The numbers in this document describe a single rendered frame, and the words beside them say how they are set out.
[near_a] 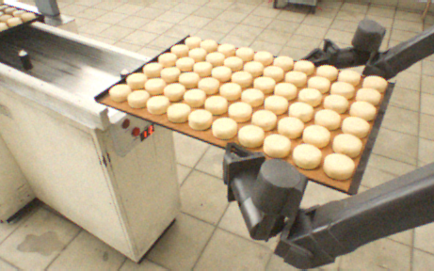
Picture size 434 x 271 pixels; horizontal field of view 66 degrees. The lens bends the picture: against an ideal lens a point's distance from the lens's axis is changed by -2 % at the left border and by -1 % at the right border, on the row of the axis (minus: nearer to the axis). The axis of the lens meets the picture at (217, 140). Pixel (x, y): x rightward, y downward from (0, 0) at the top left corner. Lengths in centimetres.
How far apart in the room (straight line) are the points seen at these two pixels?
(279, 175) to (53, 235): 154
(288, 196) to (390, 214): 13
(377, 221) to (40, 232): 169
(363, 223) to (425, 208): 7
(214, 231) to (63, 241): 74
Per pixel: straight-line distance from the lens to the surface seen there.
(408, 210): 45
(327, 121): 70
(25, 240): 194
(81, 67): 133
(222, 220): 176
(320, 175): 61
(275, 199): 47
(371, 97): 81
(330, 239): 49
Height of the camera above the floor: 144
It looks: 42 degrees down
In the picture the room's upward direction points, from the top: straight up
